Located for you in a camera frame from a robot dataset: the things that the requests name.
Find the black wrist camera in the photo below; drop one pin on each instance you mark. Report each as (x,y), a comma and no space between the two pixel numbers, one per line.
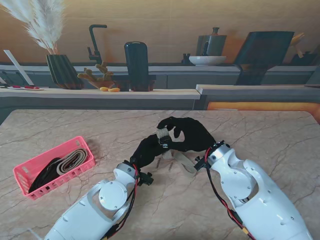
(201,163)
(146,179)

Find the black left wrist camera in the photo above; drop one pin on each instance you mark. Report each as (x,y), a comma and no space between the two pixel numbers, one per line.
(146,179)

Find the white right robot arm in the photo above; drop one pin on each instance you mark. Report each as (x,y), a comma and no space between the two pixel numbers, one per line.
(250,182)

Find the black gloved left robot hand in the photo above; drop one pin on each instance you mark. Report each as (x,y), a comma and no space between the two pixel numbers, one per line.
(147,152)

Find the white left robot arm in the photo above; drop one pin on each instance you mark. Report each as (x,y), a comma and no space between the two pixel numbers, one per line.
(100,205)

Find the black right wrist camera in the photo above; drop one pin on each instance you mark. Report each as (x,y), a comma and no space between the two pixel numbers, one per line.
(201,163)

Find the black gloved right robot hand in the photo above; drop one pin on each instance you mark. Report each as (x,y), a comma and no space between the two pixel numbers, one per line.
(197,137)

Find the tan braided belt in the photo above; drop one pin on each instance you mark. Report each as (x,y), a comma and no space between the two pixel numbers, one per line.
(72,160)

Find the dark brown braided belt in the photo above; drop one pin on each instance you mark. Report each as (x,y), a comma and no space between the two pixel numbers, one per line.
(42,177)

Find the printed kitchen scene backdrop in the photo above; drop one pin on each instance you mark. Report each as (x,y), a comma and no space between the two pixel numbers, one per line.
(160,15)

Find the pale grey braided belt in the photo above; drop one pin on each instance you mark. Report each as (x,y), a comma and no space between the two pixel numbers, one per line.
(185,162)

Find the pink plastic storage basket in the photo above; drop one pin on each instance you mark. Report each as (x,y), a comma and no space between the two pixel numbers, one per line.
(82,145)

